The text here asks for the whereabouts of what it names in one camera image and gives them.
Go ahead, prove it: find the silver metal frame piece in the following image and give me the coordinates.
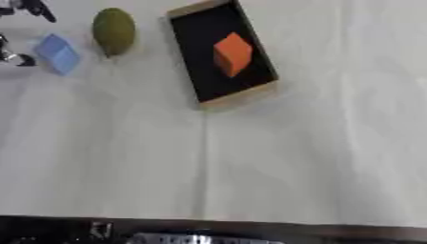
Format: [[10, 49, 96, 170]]
[[125, 232, 287, 244]]

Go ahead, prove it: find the light blue cube block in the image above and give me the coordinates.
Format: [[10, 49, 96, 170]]
[[31, 32, 84, 77]]

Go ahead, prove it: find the orange cube block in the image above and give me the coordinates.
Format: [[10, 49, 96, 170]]
[[212, 31, 254, 78]]

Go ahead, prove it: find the green toy mango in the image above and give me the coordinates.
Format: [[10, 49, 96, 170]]
[[90, 7, 137, 59]]

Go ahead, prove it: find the tan cardboard box black inside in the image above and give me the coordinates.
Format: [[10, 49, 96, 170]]
[[165, 0, 280, 111]]

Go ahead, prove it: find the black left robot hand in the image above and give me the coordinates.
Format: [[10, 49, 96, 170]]
[[0, 0, 59, 68]]

